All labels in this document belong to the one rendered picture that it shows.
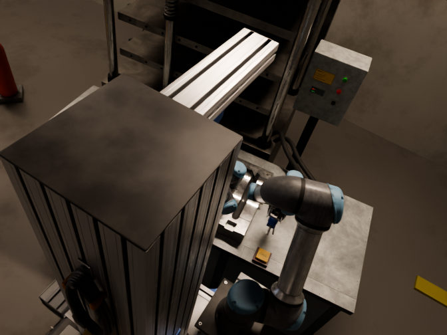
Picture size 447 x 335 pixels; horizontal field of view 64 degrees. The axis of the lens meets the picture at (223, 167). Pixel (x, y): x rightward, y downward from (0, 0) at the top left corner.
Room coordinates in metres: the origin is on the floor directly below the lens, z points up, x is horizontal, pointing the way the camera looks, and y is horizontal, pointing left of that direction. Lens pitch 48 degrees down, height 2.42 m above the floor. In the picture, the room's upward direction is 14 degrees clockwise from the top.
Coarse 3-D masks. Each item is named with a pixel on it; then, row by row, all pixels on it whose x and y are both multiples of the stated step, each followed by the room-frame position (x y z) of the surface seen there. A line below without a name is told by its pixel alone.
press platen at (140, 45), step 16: (144, 32) 2.30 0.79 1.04; (128, 48) 2.06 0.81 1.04; (144, 48) 2.11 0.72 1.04; (160, 48) 2.15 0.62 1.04; (176, 48) 2.20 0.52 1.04; (160, 64) 1.97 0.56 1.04; (176, 64) 2.01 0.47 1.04; (192, 64) 2.05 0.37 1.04; (256, 80) 2.05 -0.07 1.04; (240, 96) 1.84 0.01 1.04; (256, 96) 1.88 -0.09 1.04; (272, 96) 1.92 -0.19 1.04
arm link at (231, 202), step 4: (228, 192) 0.85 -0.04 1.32; (228, 196) 0.84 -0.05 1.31; (232, 196) 0.87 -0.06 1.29; (228, 200) 0.84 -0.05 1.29; (232, 200) 0.85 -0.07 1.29; (224, 204) 0.82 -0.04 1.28; (228, 204) 0.82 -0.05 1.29; (232, 204) 0.83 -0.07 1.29; (236, 204) 0.84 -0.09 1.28; (224, 208) 0.81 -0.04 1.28; (228, 208) 0.82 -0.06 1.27; (232, 208) 0.83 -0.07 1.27; (236, 208) 0.84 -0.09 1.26; (224, 212) 0.81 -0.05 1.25; (228, 212) 0.82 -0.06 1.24; (232, 212) 0.83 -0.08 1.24
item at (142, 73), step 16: (128, 64) 2.23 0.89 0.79; (144, 64) 2.28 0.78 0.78; (144, 80) 2.09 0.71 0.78; (160, 80) 2.13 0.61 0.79; (288, 96) 2.33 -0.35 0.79; (224, 112) 1.96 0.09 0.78; (240, 112) 2.00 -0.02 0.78; (256, 112) 2.05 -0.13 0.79; (288, 112) 2.14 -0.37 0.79; (240, 128) 1.84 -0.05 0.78; (256, 128) 1.88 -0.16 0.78; (256, 144) 1.72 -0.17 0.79; (272, 144) 1.76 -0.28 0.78
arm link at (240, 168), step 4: (236, 164) 1.04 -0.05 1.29; (240, 164) 1.05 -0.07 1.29; (236, 168) 1.01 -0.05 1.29; (240, 168) 1.02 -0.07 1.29; (244, 168) 1.03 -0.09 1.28; (236, 172) 1.00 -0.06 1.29; (240, 172) 1.00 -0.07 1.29; (244, 172) 1.01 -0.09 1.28; (232, 176) 0.99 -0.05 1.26; (236, 176) 1.00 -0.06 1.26; (240, 176) 1.00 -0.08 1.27; (232, 180) 0.98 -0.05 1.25; (236, 180) 0.99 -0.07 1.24; (240, 180) 1.00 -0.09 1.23; (232, 184) 0.99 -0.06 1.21; (236, 184) 1.00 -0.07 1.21; (232, 188) 0.99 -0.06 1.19
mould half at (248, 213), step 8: (240, 160) 1.47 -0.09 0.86; (248, 168) 1.43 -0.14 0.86; (256, 168) 1.44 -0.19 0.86; (248, 176) 1.30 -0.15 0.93; (264, 176) 1.40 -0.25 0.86; (272, 176) 1.41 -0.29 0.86; (240, 184) 1.25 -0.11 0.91; (240, 192) 1.21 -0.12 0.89; (248, 200) 1.18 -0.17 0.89; (248, 208) 1.13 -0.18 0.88; (256, 208) 1.14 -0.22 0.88; (224, 216) 1.04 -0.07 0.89; (240, 216) 1.06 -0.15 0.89; (248, 216) 1.07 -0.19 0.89; (224, 224) 0.99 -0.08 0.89; (240, 224) 1.01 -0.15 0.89; (248, 224) 1.02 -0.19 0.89; (216, 232) 0.99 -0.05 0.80; (224, 232) 0.98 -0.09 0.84; (232, 232) 0.97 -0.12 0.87; (240, 232) 0.97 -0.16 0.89; (240, 240) 0.96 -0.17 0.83
